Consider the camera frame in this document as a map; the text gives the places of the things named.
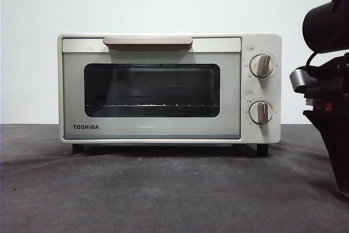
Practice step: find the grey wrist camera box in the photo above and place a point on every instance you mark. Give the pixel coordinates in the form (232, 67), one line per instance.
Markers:
(300, 80)

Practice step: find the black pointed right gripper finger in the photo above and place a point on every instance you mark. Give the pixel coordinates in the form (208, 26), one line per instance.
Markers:
(335, 140)

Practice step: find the oven door with glass window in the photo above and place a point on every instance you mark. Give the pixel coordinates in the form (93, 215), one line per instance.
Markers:
(73, 85)

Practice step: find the cream round oven knob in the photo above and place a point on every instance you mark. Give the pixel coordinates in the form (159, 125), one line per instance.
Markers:
(261, 66)
(261, 113)

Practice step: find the cream Toshiba toaster oven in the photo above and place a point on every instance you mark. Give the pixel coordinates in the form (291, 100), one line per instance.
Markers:
(272, 44)

